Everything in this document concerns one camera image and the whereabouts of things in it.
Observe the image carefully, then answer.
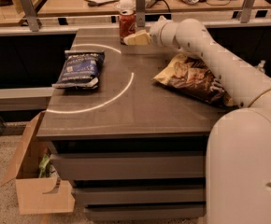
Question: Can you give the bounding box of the clear plastic bottle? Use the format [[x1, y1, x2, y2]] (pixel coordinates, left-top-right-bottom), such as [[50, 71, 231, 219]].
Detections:
[[256, 60, 265, 73]]

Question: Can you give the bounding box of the right metal bracket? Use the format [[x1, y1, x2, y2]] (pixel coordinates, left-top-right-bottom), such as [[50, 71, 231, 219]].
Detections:
[[239, 0, 255, 23]]

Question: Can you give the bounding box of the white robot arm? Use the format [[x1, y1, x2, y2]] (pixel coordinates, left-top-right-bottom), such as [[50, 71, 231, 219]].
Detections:
[[124, 18, 271, 224]]

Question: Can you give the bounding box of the cardboard box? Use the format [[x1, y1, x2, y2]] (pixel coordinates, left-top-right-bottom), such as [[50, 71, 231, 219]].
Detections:
[[1, 112, 75, 215]]

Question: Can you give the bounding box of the middle metal bracket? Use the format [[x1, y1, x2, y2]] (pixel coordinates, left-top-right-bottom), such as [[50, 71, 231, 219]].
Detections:
[[135, 0, 145, 27]]

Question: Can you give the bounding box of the left metal bracket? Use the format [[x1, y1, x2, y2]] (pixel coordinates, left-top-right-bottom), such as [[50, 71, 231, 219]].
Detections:
[[20, 0, 40, 32]]

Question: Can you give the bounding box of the brown yellow chip bag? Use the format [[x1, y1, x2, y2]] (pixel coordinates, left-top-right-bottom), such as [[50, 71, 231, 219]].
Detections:
[[153, 53, 235, 107]]

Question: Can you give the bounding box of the green packet in box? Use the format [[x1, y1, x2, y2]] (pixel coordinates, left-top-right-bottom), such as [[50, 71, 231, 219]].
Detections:
[[38, 153, 50, 178]]

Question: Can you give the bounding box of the grey drawer cabinet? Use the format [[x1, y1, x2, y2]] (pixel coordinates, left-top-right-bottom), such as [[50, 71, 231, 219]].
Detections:
[[37, 29, 227, 221]]

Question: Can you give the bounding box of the blue potato chip bag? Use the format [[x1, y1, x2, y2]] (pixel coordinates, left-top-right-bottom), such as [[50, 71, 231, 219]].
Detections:
[[52, 51, 105, 90]]

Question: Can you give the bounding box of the metal bracket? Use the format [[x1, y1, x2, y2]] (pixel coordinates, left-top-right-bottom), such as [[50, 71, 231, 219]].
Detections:
[[20, 0, 40, 32], [239, 0, 255, 23], [135, 0, 145, 27]]

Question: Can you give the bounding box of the red coke can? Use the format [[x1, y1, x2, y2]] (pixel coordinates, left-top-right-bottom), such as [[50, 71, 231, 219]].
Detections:
[[119, 10, 136, 44]]

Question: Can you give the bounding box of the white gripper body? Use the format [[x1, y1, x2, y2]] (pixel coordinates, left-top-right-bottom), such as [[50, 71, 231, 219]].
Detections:
[[150, 16, 178, 48]]

